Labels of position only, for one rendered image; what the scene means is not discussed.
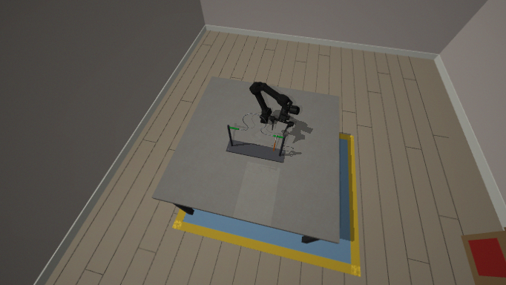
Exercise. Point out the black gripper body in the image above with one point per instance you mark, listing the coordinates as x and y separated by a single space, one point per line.
280 120

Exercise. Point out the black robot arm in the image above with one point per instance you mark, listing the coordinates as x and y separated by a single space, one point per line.
282 100

